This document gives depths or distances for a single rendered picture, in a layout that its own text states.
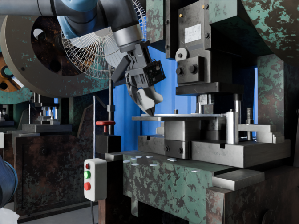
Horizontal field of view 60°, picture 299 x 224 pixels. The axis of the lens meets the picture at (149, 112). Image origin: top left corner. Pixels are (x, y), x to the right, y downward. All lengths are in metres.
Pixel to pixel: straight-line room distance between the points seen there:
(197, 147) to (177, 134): 0.07
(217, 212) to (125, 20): 0.50
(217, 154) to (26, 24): 1.64
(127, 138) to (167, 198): 2.50
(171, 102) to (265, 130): 1.86
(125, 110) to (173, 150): 2.46
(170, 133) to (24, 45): 1.42
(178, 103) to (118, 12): 1.98
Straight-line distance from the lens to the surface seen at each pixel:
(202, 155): 0.80
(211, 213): 0.62
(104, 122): 1.02
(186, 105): 2.48
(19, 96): 3.75
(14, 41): 2.01
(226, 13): 0.82
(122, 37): 0.69
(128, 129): 3.24
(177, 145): 0.82
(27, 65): 2.00
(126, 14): 0.69
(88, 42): 1.68
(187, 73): 0.88
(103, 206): 0.99
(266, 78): 1.05
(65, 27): 0.67
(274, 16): 0.63
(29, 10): 0.58
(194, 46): 0.93
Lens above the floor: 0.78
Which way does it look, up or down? 1 degrees up
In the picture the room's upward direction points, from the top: straight up
